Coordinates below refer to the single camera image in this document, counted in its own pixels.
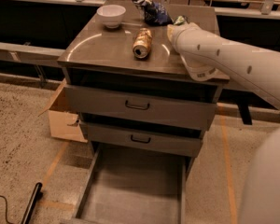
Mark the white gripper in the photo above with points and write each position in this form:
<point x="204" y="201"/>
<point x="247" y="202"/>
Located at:
<point x="181" y="34"/>

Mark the green soda can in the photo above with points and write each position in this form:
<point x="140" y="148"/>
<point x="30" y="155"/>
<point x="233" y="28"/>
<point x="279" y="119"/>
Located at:
<point x="181" y="20"/>

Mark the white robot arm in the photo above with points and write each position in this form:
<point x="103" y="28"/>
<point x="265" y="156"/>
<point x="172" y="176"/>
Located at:
<point x="258" y="70"/>

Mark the gold soda can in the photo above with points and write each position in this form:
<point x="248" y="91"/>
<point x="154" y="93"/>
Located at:
<point x="142" y="43"/>

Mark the grey drawer cabinet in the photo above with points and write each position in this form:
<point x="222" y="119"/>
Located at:
<point x="103" y="58"/>

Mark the grey top drawer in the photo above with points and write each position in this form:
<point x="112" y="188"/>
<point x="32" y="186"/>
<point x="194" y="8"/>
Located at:
<point x="145" y="108"/>

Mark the grey middle drawer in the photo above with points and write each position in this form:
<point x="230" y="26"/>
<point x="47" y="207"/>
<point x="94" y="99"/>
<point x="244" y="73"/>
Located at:
<point x="160" y="142"/>

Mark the grey open bottom drawer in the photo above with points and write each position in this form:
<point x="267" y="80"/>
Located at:
<point x="128" y="185"/>

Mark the blue chip bag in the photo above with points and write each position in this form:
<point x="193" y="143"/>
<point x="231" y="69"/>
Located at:
<point x="154" y="13"/>

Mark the white bowl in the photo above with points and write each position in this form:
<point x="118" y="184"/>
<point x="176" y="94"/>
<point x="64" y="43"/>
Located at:
<point x="111" y="16"/>

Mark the cardboard box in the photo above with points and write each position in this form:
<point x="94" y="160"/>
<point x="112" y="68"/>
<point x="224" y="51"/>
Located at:
<point x="63" y="121"/>

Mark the black pole on floor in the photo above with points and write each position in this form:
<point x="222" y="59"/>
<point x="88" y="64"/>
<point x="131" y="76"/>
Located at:
<point x="36" y="195"/>

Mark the grey metal shelf rail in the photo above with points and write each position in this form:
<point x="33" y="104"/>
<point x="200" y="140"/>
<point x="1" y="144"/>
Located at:
<point x="29" y="54"/>

